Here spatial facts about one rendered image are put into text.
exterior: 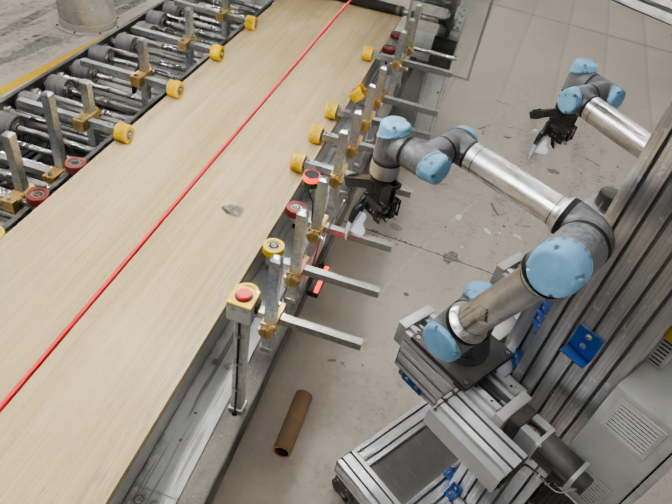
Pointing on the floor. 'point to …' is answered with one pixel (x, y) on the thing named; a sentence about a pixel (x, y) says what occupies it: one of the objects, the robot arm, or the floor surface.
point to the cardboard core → (292, 424)
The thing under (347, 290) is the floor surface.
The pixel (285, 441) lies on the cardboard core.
